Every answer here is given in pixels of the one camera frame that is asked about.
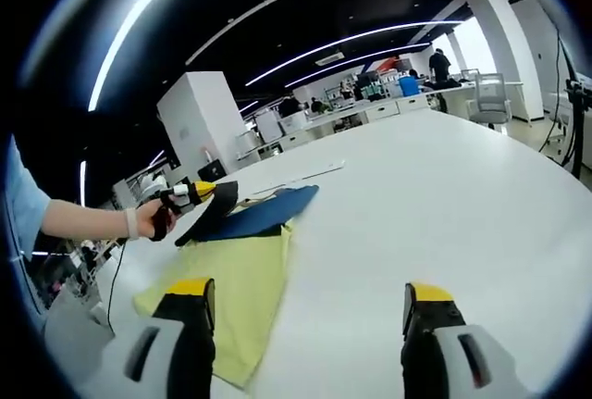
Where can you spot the white square pillar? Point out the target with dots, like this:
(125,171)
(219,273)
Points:
(509,47)
(199,116)

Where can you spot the tall white appliance box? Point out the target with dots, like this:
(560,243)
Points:
(269,125)

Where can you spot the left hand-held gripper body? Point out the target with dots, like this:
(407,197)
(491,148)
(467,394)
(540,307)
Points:
(162,230)

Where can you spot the person's left hand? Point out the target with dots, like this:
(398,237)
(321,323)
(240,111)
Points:
(147,220)

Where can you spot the long white office desk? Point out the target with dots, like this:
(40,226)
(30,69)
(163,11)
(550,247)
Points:
(384,109)

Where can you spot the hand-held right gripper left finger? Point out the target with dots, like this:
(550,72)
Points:
(189,339)

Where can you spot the grey mesh office chair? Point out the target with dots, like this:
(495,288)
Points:
(490,100)

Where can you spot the blue garment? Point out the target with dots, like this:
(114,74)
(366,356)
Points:
(263,211)

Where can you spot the ceiling air vent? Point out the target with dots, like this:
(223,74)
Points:
(329,58)

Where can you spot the black computer monitor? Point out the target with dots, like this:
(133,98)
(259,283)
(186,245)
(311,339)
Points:
(213,170)

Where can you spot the black garment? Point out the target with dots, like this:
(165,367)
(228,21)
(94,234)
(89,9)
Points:
(222,200)

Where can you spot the white storage crate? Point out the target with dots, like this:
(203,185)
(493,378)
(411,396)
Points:
(293,121)

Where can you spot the yellow garment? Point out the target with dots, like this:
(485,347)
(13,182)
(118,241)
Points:
(240,288)

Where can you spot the white wristband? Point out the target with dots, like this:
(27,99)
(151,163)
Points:
(133,223)

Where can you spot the black tripod stand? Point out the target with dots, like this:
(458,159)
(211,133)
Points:
(575,116)

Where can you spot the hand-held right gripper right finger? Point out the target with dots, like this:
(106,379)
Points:
(430,343)

